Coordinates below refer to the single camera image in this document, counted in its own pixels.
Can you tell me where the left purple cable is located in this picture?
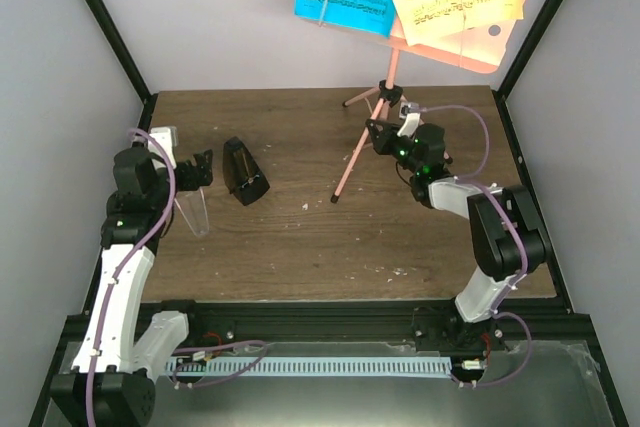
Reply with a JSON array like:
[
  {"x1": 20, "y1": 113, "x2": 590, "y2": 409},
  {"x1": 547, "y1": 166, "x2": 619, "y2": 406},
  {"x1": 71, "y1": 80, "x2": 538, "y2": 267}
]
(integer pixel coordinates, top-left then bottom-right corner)
[{"x1": 82, "y1": 126, "x2": 177, "y2": 427}]

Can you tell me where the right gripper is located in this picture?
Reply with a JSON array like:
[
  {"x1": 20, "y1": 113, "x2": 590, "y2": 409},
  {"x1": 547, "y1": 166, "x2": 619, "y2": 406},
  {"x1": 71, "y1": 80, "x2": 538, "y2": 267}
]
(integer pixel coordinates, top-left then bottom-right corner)
[{"x1": 367, "y1": 120, "x2": 422, "y2": 176}]

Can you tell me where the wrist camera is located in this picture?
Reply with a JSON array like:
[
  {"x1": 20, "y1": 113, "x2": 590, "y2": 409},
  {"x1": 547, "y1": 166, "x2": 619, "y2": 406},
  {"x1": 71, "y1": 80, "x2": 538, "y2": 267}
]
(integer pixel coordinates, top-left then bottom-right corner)
[
  {"x1": 147, "y1": 126, "x2": 178, "y2": 169},
  {"x1": 397, "y1": 101, "x2": 426, "y2": 137}
]

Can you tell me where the right black frame post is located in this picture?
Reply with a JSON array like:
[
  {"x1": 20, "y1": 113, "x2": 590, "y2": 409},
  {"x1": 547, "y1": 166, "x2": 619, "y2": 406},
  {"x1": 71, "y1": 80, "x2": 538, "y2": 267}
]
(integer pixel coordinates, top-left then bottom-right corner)
[{"x1": 498, "y1": 0, "x2": 595, "y2": 98}]

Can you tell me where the black metronome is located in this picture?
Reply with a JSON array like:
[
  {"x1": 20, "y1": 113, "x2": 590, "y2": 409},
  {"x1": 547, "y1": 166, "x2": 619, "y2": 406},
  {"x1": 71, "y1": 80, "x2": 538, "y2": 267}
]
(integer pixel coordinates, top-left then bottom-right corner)
[{"x1": 222, "y1": 136, "x2": 270, "y2": 206}]

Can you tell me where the left black frame post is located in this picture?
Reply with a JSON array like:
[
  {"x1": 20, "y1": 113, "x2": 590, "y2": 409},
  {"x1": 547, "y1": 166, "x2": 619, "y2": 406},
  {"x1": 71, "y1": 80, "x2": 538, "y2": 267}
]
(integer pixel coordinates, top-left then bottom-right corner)
[{"x1": 84, "y1": 0, "x2": 151, "y2": 103}]

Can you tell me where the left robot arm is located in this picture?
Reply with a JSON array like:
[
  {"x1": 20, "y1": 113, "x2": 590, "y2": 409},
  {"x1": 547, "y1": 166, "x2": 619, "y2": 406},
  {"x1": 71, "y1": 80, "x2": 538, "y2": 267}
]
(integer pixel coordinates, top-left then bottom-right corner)
[{"x1": 51, "y1": 146, "x2": 213, "y2": 426}]

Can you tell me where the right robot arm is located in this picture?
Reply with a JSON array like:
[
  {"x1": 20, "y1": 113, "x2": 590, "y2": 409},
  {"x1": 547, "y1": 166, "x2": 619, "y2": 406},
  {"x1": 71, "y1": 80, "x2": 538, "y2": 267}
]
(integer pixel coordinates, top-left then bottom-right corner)
[{"x1": 365, "y1": 119, "x2": 551, "y2": 350}]

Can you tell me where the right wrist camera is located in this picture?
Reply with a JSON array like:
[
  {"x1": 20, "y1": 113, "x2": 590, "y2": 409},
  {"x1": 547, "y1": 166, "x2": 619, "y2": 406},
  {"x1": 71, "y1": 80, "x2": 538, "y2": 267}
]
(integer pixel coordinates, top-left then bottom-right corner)
[{"x1": 397, "y1": 101, "x2": 426, "y2": 137}]

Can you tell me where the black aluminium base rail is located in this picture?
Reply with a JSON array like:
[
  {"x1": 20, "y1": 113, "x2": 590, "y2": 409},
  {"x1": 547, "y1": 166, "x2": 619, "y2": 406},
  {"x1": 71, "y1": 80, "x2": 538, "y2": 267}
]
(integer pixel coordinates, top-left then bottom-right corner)
[{"x1": 134, "y1": 298, "x2": 596, "y2": 354}]

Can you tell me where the light blue slotted cable duct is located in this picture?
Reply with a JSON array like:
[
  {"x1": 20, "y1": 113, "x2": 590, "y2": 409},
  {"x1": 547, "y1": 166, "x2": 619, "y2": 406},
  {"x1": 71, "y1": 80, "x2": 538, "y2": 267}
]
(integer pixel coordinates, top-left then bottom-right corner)
[{"x1": 165, "y1": 357, "x2": 452, "y2": 379}]

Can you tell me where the pink music stand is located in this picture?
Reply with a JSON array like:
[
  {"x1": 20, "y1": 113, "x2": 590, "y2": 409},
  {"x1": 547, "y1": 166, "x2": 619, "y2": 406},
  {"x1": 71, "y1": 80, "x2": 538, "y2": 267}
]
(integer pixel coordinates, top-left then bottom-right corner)
[{"x1": 294, "y1": 0, "x2": 549, "y2": 205}]

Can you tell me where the black frame post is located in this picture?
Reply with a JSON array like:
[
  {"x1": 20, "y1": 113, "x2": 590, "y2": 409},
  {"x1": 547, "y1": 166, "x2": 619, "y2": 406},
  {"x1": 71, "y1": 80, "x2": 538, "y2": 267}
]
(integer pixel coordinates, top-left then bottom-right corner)
[
  {"x1": 498, "y1": 0, "x2": 595, "y2": 98},
  {"x1": 84, "y1": 0, "x2": 151, "y2": 103}
]

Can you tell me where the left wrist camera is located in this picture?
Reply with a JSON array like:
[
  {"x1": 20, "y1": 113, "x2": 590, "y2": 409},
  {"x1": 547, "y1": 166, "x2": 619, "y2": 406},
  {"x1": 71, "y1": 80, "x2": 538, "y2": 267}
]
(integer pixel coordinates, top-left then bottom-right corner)
[{"x1": 147, "y1": 126, "x2": 178, "y2": 169}]

